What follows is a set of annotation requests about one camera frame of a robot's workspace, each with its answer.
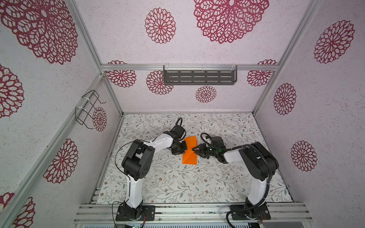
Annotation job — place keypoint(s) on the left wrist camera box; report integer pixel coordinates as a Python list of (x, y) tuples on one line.
[(179, 131)]

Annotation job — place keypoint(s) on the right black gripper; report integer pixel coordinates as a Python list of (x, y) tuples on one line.
[(201, 151)]

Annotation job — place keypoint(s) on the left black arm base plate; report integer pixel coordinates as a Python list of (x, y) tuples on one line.
[(135, 213)]

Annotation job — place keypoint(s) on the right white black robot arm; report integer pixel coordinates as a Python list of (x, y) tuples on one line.
[(260, 163)]

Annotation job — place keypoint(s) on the black wire wall basket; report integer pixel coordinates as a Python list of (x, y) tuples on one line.
[(91, 115)]

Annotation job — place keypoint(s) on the grey slotted wall shelf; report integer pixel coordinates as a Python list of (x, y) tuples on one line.
[(201, 77)]

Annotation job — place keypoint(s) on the aluminium front rail frame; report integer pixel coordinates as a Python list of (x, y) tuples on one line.
[(192, 213)]

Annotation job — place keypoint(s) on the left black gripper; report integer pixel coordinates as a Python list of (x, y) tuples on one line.
[(174, 152)]

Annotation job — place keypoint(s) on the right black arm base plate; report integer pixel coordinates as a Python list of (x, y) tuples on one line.
[(257, 213)]

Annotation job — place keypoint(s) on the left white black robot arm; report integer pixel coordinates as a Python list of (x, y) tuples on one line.
[(138, 160)]

